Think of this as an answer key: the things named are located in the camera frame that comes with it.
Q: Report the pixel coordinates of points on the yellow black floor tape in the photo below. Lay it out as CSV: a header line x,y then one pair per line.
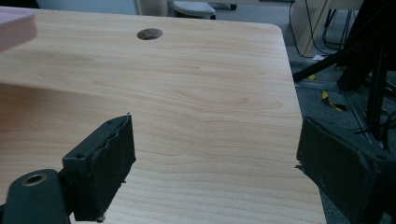
x,y
331,102

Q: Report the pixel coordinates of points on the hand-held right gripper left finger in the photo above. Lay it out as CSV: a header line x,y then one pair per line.
x,y
102,174

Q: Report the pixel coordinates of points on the light wooden desk leg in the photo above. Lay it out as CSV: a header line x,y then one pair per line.
x,y
306,26

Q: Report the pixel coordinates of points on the grey rolling chair base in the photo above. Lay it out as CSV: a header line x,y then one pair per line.
x,y
194,8

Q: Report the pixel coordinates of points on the pink plastic tray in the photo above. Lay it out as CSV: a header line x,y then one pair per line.
x,y
14,26

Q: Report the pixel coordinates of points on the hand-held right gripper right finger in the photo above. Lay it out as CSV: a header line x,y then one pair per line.
x,y
342,174

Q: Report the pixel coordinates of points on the black metal stand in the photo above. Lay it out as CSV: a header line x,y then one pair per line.
x,y
364,59

